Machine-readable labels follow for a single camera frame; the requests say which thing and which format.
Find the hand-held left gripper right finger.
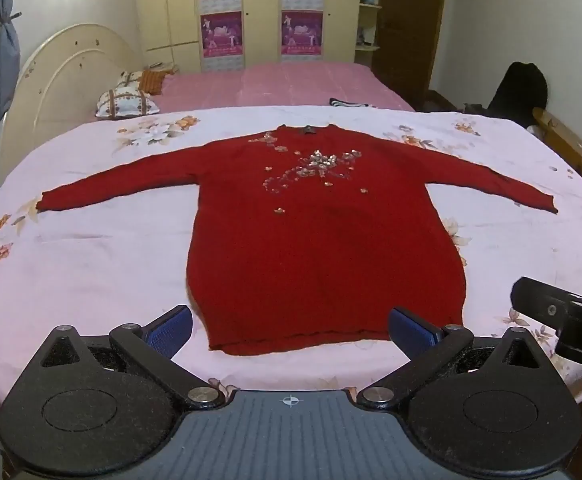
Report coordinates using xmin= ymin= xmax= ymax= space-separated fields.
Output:
xmin=357 ymin=306 xmax=542 ymax=409

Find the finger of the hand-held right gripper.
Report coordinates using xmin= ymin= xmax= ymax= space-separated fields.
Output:
xmin=511 ymin=276 xmax=582 ymax=333

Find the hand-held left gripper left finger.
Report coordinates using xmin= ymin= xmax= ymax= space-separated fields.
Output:
xmin=40 ymin=304 xmax=226 ymax=409

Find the red sequined sweater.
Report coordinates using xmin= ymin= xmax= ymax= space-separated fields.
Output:
xmin=36 ymin=124 xmax=560 ymax=359

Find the white floral bed sheet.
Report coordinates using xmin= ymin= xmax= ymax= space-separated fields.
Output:
xmin=0 ymin=105 xmax=582 ymax=417

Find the black bag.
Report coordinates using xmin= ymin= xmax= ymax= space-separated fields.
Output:
xmin=486 ymin=61 xmax=550 ymax=127

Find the white brown patterned pillow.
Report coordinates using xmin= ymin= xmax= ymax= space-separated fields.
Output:
xmin=118 ymin=70 xmax=145 ymax=91
xmin=95 ymin=87 xmax=161 ymax=119

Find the black white striped cloth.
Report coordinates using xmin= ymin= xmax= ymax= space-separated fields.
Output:
xmin=329 ymin=97 xmax=378 ymax=109

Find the orange pillow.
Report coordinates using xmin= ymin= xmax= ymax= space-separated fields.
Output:
xmin=138 ymin=65 xmax=178 ymax=96

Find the cream arched headboard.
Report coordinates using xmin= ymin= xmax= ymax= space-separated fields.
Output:
xmin=0 ymin=23 xmax=144 ymax=187

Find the pink bed sheet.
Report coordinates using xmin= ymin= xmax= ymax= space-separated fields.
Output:
xmin=158 ymin=62 xmax=417 ymax=113

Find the dark brown wooden door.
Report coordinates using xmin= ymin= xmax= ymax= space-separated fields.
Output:
xmin=371 ymin=0 xmax=450 ymax=112

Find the cream open shelf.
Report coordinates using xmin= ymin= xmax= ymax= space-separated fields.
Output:
xmin=353 ymin=0 xmax=387 ymax=69

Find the cream wardrobe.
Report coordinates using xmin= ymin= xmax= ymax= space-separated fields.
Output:
xmin=134 ymin=0 xmax=363 ymax=74

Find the wooden bed frame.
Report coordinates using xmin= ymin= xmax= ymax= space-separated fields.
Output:
xmin=533 ymin=107 xmax=582 ymax=201

